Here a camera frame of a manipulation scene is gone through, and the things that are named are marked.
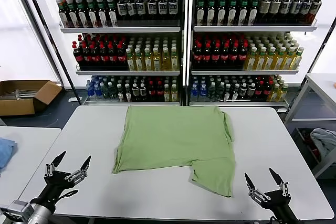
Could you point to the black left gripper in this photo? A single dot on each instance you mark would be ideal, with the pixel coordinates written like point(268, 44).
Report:
point(53, 184)

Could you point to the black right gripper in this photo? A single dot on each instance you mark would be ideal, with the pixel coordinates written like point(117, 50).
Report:
point(279, 205)

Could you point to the green polo shirt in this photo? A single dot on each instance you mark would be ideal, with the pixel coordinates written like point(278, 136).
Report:
point(170, 140)

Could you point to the white side table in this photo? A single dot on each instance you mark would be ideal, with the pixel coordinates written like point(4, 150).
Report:
point(34, 142)

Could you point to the black storage crate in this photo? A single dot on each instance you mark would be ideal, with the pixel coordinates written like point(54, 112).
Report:
point(304, 140)

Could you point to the white floor scrap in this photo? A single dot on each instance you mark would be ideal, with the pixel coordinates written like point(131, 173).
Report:
point(72, 100)

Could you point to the blue folded cloth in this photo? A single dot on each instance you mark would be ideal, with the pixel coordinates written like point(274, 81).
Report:
point(6, 150)

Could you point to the grey cloth pile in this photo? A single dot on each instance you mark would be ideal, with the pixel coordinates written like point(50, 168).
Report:
point(324, 140)

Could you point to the blue-label water bottle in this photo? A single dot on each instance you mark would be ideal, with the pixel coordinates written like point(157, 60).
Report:
point(98, 90)
point(194, 91)
point(203, 91)
point(90, 90)

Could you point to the green-label water bottle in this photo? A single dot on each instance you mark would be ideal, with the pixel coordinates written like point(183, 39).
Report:
point(220, 91)
point(112, 91)
point(105, 91)
point(212, 93)

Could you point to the brown cardboard box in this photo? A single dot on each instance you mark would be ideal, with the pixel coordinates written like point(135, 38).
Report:
point(15, 107)

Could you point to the silver metal rods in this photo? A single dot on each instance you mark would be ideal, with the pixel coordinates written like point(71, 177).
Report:
point(23, 94)

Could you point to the small dark drink bottle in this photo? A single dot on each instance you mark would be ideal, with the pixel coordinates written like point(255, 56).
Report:
point(120, 93)
point(143, 91)
point(251, 90)
point(243, 90)
point(127, 93)
point(228, 93)
point(135, 91)
point(236, 93)

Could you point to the yellow juice bottle green label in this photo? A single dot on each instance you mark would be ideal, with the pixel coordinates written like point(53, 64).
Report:
point(274, 93)
point(289, 60)
point(261, 60)
point(165, 61)
point(252, 60)
point(280, 60)
point(148, 61)
point(174, 61)
point(156, 61)
point(283, 93)
point(270, 60)
point(139, 61)
point(298, 60)
point(174, 93)
point(167, 93)
point(130, 61)

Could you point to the red-cap cola bottle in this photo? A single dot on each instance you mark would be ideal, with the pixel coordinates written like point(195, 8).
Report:
point(159, 91)
point(198, 56)
point(121, 56)
point(112, 56)
point(103, 56)
point(152, 91)
point(77, 56)
point(243, 56)
point(94, 56)
point(234, 56)
point(85, 56)
point(267, 90)
point(207, 56)
point(216, 56)
point(259, 90)
point(225, 56)

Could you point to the grey metal shelf unit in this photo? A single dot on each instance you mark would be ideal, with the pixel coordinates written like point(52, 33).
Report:
point(118, 30)
point(249, 28)

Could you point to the green-cap dark tea bottle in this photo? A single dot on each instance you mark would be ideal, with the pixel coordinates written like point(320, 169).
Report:
point(102, 15)
point(221, 11)
point(81, 15)
point(211, 11)
point(253, 11)
point(200, 11)
point(113, 15)
point(91, 15)
point(232, 11)
point(243, 11)
point(71, 15)

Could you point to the red-label dark tea bottle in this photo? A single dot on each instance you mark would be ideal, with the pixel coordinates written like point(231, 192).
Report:
point(62, 15)

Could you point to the white-cap blue-label dark bottle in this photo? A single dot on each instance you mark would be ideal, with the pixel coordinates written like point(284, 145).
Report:
point(141, 7)
point(131, 7)
point(162, 7)
point(296, 9)
point(172, 7)
point(152, 7)
point(121, 7)
point(306, 9)
point(285, 9)

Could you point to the beige-label dark drink bottle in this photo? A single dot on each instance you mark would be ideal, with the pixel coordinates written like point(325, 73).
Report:
point(265, 9)
point(275, 9)

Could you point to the red-brown drink bottle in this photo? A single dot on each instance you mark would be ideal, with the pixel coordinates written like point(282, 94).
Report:
point(315, 9)

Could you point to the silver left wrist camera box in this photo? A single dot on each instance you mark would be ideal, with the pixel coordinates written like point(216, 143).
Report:
point(18, 208)

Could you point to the white metal-frame table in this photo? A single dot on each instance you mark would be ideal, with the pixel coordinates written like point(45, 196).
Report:
point(319, 79)

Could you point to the black window frame post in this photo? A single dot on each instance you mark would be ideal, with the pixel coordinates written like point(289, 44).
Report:
point(326, 40)
point(49, 37)

